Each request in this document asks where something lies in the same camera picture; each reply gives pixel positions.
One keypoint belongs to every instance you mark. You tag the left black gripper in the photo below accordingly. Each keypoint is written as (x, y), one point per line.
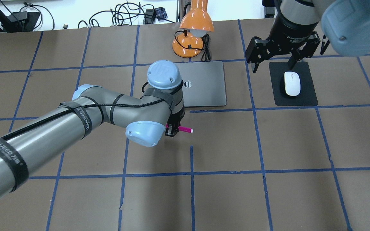
(173, 127)

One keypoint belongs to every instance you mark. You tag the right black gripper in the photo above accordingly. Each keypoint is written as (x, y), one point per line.
(290, 29)

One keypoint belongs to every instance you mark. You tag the pink marker pen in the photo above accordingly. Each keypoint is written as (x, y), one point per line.
(185, 129)

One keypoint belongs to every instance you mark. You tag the white computer mouse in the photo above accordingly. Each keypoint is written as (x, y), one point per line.
(292, 83)

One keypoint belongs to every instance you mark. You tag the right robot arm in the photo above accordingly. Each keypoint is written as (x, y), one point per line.
(342, 24)

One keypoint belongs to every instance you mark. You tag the black mousepad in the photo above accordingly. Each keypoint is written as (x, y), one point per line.
(307, 96)

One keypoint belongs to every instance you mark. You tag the silver laptop notebook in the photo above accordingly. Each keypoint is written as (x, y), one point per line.
(203, 84)

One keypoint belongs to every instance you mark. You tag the orange desk lamp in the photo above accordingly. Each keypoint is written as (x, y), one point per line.
(193, 39)

